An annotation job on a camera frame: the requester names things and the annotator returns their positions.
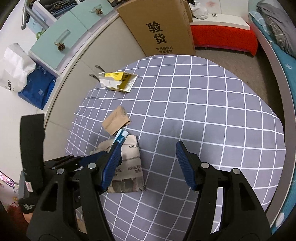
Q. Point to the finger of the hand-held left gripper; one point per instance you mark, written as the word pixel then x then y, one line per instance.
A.
pixel 69 162

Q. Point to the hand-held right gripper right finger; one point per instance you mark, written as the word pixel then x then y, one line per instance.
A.
pixel 185 164

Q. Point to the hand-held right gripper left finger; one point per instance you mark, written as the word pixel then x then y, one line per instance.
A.
pixel 113 164

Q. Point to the blue and white carton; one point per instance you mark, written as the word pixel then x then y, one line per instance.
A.
pixel 121 136

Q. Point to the torn brown cardboard piece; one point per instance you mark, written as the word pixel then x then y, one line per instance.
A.
pixel 130 166

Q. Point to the beige paper piece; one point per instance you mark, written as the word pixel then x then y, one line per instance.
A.
pixel 115 121

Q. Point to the grey checked tablecloth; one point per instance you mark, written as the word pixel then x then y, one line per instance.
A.
pixel 196 111

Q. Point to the blue plastic bag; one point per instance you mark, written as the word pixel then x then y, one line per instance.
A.
pixel 37 88

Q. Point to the red fuzzy cloth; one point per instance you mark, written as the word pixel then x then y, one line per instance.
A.
pixel 12 213

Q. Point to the white paper bag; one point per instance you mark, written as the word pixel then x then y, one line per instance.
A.
pixel 13 67

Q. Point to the yellow and white flattened carton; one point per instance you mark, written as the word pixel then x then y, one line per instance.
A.
pixel 115 80

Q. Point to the pinecone drawer knob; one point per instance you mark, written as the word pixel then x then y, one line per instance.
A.
pixel 61 46
pixel 100 11

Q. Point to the white cabinet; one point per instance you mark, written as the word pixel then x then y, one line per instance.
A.
pixel 87 53

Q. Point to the teal drawer unit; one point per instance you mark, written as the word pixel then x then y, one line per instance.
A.
pixel 76 23

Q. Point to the red bench with white top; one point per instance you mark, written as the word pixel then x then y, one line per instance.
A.
pixel 222 37

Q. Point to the bed with blue sheet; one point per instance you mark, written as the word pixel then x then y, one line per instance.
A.
pixel 286 76

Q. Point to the tall brown cardboard box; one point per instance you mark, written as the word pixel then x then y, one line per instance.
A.
pixel 159 27

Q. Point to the folded dark clothes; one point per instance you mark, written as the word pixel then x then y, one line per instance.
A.
pixel 60 7

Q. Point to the white plastic bag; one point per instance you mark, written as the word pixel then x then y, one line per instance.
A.
pixel 200 10

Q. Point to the grey plaid pillow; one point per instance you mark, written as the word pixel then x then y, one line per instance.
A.
pixel 276 32

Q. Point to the metal tube frame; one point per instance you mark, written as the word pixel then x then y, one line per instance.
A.
pixel 32 12

